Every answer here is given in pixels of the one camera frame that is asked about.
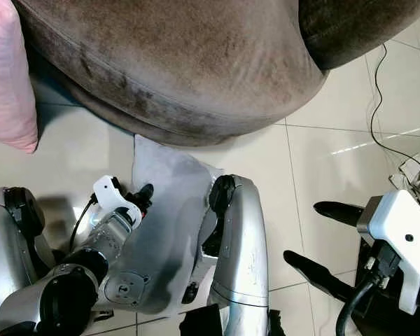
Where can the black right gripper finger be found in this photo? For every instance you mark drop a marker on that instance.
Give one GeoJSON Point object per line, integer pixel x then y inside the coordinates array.
{"type": "Point", "coordinates": [318, 273]}
{"type": "Point", "coordinates": [336, 213]}

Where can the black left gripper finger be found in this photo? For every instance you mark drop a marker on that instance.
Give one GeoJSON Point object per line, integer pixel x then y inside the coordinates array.
{"type": "Point", "coordinates": [146, 191]}

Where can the grey square pillow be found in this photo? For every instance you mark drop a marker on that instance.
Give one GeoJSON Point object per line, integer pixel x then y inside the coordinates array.
{"type": "Point", "coordinates": [171, 210]}

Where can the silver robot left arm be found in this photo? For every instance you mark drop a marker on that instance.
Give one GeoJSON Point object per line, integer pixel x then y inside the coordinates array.
{"type": "Point", "coordinates": [28, 308]}

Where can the brown round suede sofa chair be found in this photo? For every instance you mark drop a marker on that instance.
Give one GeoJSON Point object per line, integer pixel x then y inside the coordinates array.
{"type": "Point", "coordinates": [182, 63]}

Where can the pink pillow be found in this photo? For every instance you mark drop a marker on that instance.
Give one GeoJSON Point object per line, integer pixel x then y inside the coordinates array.
{"type": "Point", "coordinates": [8, 77]}

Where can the silver robot left leg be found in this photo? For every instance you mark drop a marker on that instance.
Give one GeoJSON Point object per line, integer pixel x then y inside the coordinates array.
{"type": "Point", "coordinates": [10, 259]}

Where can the silver robot leg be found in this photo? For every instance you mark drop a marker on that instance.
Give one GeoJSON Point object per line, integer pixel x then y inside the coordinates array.
{"type": "Point", "coordinates": [245, 252]}
{"type": "Point", "coordinates": [10, 259]}

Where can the silver robot right leg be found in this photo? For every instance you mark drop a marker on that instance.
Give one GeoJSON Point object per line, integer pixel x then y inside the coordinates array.
{"type": "Point", "coordinates": [245, 252]}

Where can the whitish power strip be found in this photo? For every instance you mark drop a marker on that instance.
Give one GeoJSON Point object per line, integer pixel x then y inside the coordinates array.
{"type": "Point", "coordinates": [416, 171]}

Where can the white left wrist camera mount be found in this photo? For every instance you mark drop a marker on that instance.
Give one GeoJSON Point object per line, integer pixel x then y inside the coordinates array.
{"type": "Point", "coordinates": [108, 192]}

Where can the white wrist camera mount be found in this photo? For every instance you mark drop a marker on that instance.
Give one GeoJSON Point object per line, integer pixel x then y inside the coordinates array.
{"type": "Point", "coordinates": [402, 217]}
{"type": "Point", "coordinates": [108, 192]}

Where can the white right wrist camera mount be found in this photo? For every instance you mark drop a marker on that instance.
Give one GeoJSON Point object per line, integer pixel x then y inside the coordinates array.
{"type": "Point", "coordinates": [402, 217]}

